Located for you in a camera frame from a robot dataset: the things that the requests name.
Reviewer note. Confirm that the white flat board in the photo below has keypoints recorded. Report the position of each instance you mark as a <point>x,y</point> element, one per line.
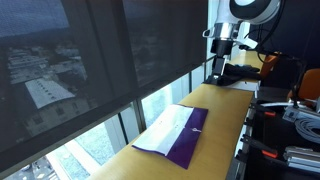
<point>246,85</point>

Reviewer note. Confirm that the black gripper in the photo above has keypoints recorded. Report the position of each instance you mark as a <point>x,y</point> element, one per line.
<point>220,53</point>

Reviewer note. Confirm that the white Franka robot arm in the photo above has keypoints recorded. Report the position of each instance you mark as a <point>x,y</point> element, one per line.
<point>246,13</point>

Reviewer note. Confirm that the grey electronics box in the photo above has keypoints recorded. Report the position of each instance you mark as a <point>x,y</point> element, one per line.
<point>296,114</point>

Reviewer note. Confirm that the orange chair backrest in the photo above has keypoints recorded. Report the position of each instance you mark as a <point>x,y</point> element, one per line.
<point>310,85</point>

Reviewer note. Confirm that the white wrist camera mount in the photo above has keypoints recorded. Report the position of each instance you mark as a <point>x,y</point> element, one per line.
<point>249,42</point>

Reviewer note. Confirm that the purple cloth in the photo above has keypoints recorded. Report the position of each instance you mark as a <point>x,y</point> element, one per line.
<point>186,140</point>

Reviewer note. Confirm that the large dark roller blind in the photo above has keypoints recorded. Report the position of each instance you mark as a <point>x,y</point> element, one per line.
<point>56,66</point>

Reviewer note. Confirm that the orange chair with black frame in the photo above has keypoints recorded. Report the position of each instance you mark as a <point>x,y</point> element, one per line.
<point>270,65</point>

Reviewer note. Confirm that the silver aluminium extrusion bars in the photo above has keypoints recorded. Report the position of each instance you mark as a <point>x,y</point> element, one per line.
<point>301,159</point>

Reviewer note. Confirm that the dark window mullion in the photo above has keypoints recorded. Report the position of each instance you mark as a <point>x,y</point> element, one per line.
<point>140,116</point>

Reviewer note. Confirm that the narrow dark roller blind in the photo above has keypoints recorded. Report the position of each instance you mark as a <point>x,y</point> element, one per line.
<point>166,36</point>

